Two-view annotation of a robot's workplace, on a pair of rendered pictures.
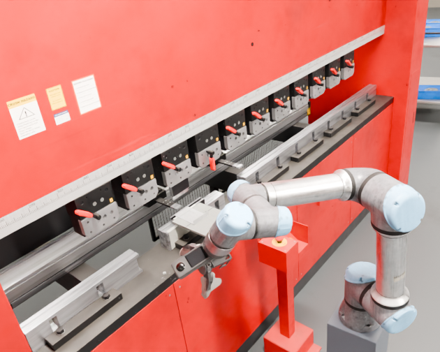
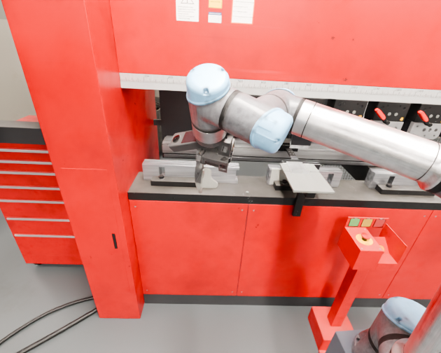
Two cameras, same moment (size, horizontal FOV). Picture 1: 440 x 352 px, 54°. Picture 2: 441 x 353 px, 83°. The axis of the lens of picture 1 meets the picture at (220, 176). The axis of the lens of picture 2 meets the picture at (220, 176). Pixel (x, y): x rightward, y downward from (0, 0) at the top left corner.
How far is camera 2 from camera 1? 0.80 m
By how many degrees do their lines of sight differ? 38
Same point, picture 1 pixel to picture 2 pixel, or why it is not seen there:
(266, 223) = (240, 111)
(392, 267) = not seen: outside the picture
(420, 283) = not seen: outside the picture
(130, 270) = (228, 176)
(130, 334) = (199, 213)
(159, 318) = (226, 220)
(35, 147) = (186, 32)
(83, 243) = not seen: hidden behind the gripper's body
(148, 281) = (233, 190)
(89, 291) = (191, 167)
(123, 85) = (281, 12)
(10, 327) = (101, 132)
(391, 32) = not seen: outside the picture
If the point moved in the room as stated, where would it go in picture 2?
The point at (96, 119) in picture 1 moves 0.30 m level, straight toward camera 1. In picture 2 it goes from (243, 33) to (201, 29)
